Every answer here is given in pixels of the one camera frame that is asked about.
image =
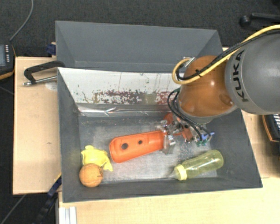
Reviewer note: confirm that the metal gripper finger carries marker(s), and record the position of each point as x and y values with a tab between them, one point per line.
163	127
170	144

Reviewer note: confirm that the clear bottle with yellow cap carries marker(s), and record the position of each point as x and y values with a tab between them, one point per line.
200	164

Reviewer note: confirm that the yellow crumpled rubber toy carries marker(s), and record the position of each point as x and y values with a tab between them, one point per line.
93	156

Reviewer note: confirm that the orange toy fruit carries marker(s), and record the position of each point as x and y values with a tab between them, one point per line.
91	175

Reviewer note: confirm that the grey metal bin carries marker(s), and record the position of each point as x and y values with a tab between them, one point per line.
130	45

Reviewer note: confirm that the pale cardboard board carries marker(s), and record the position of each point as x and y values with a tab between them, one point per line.
35	125

